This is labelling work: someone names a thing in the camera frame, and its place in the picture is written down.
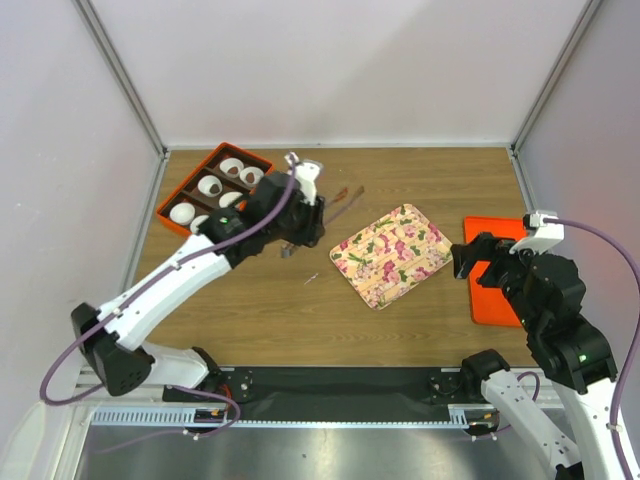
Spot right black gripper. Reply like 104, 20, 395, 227
448, 229, 547, 331

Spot metal tongs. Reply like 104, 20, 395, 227
279, 185, 366, 260

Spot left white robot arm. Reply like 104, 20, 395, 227
72, 162, 325, 400

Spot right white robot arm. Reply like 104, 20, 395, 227
451, 233, 639, 479

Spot orange chocolate box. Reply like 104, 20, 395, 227
156, 143, 274, 237

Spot small paper scrap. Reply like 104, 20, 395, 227
303, 273, 319, 285

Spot orange box lid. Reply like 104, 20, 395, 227
462, 214, 540, 329

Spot floral serving tray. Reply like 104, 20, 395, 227
329, 204, 452, 311

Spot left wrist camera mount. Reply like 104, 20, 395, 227
285, 151, 324, 206

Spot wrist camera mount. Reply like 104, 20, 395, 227
285, 151, 324, 206
509, 210, 564, 255

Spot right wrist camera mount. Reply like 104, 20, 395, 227
509, 210, 564, 255

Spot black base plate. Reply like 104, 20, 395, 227
162, 366, 481, 422

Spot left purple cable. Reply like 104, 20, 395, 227
38, 154, 301, 406

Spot aluminium frame post right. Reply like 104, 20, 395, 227
509, 0, 606, 151

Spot aluminium frame post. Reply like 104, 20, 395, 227
509, 0, 606, 151
72, 0, 169, 156

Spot white cable duct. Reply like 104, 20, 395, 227
91, 405, 499, 430

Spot aluminium frame post left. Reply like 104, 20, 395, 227
72, 0, 169, 156

